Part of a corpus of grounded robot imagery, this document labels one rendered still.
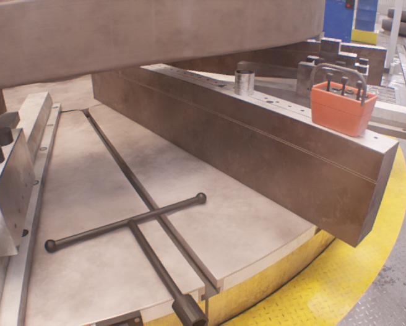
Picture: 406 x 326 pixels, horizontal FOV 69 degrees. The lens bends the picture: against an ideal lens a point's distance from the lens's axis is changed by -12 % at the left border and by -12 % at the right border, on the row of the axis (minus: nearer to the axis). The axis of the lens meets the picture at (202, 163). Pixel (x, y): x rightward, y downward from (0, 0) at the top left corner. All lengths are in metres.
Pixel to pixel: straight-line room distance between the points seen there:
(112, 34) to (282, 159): 0.75
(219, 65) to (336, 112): 2.24
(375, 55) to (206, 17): 2.41
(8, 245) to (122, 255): 0.38
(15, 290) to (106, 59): 0.78
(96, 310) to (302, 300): 0.82
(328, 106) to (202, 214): 0.61
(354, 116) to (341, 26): 5.33
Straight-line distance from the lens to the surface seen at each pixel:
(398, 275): 1.69
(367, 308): 1.49
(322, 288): 1.49
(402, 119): 2.31
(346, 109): 1.07
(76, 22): 1.12
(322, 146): 1.14
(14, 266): 1.15
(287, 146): 1.23
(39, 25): 1.12
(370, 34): 9.93
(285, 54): 3.23
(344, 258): 1.66
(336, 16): 6.36
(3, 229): 0.97
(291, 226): 1.26
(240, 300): 1.28
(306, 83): 2.20
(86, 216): 1.34
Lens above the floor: 1.10
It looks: 29 degrees down
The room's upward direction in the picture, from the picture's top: straight up
